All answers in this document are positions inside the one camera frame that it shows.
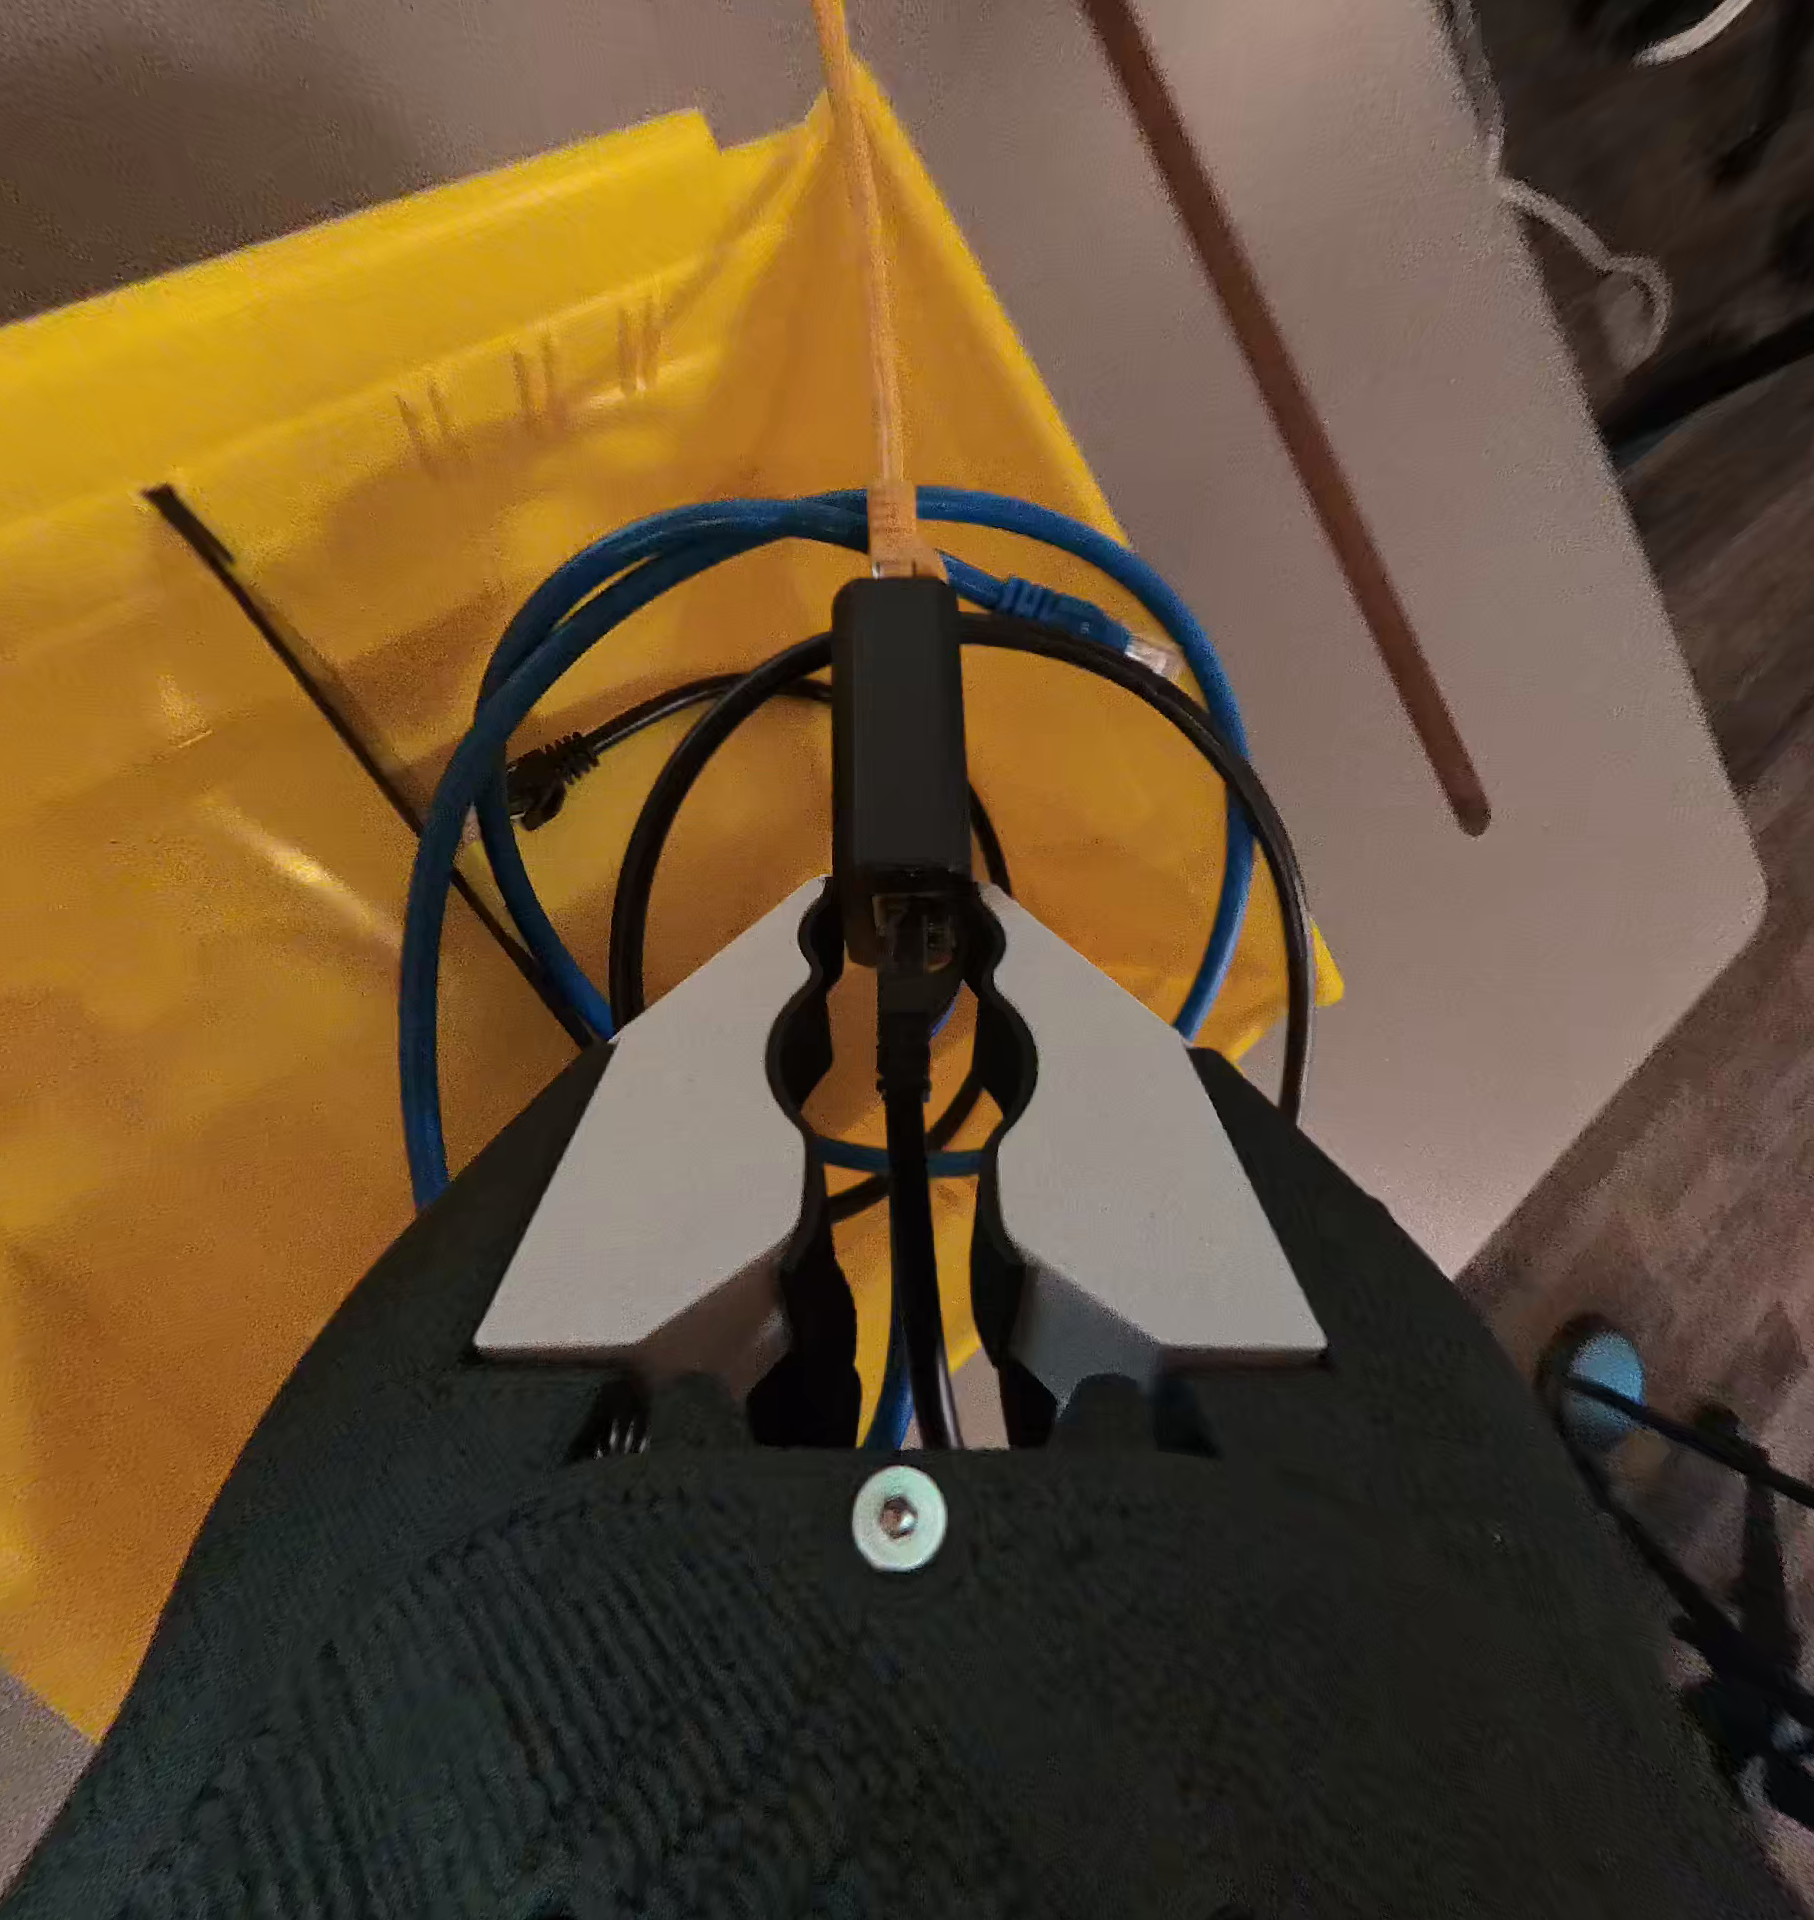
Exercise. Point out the black ethernet adapter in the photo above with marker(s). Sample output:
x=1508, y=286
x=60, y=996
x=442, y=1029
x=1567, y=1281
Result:
x=900, y=719

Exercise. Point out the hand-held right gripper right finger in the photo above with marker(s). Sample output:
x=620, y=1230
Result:
x=1162, y=1199

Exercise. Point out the black yellow bin divider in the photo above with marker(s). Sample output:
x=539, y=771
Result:
x=186, y=524

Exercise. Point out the large yellow plastic bin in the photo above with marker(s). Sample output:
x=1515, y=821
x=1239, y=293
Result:
x=171, y=901

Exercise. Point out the black stand with blue foot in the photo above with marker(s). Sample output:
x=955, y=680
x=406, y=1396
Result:
x=1598, y=1372

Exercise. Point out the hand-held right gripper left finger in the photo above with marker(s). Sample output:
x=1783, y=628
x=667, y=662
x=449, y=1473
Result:
x=638, y=1199

